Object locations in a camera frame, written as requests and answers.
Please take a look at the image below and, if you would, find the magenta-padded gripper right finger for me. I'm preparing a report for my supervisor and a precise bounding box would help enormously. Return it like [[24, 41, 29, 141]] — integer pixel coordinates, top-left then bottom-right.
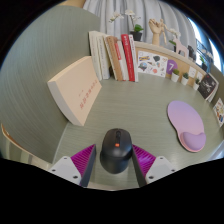
[[131, 143, 177, 188]]

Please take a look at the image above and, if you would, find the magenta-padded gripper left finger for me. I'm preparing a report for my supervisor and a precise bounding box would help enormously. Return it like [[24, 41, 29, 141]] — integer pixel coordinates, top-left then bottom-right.
[[48, 143, 98, 188]]

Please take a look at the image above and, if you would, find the black computer mouse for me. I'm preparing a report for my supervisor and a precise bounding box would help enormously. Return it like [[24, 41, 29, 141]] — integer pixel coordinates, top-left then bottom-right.
[[99, 128, 134, 174]]

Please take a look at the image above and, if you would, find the lilac mouse pad with wrist rest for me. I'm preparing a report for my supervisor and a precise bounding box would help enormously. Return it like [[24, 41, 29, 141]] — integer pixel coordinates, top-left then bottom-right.
[[166, 100, 207, 153]]

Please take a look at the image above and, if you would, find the cream paperback book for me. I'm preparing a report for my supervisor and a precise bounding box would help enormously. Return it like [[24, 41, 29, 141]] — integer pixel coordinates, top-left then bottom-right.
[[46, 55, 103, 127]]

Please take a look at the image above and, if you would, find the white sticker sheet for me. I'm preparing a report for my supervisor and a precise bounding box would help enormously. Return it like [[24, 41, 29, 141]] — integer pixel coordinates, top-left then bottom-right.
[[137, 50, 169, 78], [213, 97, 224, 128]]

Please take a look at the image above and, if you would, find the small succulent in white pot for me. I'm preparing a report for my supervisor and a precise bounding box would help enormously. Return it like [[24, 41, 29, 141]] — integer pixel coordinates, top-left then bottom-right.
[[193, 78, 202, 91], [180, 72, 190, 86], [170, 68, 181, 83]]

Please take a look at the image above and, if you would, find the black cover book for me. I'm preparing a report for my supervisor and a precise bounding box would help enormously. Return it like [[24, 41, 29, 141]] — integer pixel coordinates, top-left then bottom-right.
[[197, 73, 219, 101]]

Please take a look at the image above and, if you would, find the small white card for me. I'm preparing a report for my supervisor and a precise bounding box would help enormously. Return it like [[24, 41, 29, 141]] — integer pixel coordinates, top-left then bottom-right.
[[188, 65, 198, 79], [196, 71, 205, 83]]

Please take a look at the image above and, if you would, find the purple round number sign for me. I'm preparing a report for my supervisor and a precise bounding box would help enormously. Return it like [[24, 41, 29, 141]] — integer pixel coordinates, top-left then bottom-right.
[[165, 59, 179, 75]]

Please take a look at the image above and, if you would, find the green desk divider panel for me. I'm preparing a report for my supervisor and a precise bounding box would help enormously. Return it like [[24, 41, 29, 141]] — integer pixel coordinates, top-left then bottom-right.
[[208, 63, 224, 111], [0, 4, 103, 164]]

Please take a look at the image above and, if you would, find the white orchid in black pot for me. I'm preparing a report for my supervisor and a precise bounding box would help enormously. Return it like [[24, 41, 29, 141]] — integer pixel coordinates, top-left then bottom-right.
[[198, 49, 214, 73], [109, 9, 145, 42]]

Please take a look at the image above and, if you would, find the red book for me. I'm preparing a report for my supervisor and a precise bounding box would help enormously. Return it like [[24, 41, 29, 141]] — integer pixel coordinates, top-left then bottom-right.
[[120, 33, 136, 83]]

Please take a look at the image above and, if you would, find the light wooden desk shelf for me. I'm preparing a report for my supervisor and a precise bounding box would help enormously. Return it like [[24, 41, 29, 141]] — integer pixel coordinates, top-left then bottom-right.
[[134, 40, 214, 88]]

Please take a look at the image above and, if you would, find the brown book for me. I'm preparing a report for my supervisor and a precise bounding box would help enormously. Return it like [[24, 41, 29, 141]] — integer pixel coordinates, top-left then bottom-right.
[[104, 35, 124, 82]]

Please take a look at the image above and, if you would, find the dark horse figurine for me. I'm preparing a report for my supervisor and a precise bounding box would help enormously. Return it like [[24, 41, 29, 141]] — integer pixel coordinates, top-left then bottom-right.
[[187, 44, 196, 60]]

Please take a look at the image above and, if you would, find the pink horse figurine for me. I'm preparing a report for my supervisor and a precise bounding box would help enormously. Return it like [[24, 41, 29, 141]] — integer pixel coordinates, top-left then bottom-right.
[[172, 36, 190, 58]]

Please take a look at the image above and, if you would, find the white orchid plant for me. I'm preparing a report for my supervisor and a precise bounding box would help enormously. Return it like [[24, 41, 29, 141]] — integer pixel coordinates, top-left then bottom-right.
[[166, 28, 182, 47]]

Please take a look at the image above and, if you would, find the wooden hand model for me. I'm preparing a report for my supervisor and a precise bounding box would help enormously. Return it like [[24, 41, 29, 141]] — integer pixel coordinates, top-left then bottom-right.
[[148, 18, 167, 47]]

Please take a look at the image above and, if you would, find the window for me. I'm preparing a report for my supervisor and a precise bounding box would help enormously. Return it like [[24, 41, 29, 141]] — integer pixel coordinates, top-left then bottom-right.
[[188, 16, 223, 73]]

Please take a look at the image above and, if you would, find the grey curtain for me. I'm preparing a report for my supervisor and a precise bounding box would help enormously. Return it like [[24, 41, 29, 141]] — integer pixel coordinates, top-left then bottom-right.
[[83, 0, 198, 51]]

